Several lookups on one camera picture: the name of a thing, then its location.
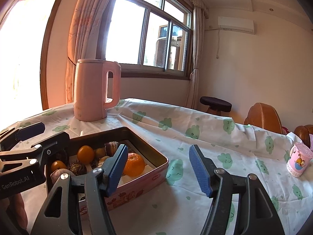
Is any left pink curtain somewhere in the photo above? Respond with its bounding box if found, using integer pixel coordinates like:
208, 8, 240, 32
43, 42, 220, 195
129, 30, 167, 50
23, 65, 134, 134
65, 0, 110, 103

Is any pink cartoon cup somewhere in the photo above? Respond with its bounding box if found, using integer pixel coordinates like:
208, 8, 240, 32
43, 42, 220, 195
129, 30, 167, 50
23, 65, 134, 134
286, 142, 312, 177

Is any small yellow-green fruit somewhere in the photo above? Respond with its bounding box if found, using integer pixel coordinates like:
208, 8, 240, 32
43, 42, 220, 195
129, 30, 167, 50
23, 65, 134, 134
94, 147, 107, 160

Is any white air conditioner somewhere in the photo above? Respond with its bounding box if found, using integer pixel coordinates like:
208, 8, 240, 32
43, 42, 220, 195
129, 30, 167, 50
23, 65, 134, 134
218, 16, 255, 34

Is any small orange in box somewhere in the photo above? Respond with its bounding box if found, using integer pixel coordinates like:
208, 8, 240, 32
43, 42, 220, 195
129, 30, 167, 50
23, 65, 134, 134
51, 160, 67, 173

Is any window with dark frame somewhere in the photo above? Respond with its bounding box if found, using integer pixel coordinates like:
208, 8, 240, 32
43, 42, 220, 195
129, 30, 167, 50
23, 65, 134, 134
96, 0, 192, 79

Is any small orange kumquat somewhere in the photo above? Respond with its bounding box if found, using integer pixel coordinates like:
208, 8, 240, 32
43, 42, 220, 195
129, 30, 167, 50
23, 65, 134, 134
77, 145, 95, 165

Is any large orange mandarin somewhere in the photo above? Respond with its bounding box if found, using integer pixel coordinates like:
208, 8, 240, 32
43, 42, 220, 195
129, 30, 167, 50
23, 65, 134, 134
123, 153, 145, 177

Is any large brown round fruit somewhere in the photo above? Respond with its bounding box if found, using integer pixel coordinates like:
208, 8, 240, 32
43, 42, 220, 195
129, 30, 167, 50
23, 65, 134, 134
50, 169, 75, 185

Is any dark pinecone-like fruit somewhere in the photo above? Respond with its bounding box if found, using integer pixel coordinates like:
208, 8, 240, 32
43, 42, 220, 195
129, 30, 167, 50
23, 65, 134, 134
69, 161, 87, 176

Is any cloud pattern tablecloth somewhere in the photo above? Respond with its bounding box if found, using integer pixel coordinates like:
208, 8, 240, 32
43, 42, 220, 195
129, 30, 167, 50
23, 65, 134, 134
1, 99, 312, 234

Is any halved fruit with beige flesh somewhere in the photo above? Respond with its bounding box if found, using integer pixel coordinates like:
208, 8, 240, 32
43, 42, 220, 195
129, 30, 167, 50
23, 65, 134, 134
104, 141, 119, 157

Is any pink electric kettle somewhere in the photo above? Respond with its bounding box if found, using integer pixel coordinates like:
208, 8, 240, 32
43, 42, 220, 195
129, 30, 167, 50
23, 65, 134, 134
74, 59, 121, 121

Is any right beige curtain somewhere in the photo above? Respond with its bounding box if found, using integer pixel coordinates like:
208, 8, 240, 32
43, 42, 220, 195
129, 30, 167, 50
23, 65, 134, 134
185, 6, 206, 109

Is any pink metal tin box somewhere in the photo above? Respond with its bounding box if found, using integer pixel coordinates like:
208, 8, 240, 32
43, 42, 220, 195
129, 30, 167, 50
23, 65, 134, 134
42, 127, 169, 210

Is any dark round stool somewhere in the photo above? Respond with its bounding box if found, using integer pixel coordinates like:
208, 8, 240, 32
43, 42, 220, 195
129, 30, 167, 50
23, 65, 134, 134
200, 96, 232, 116

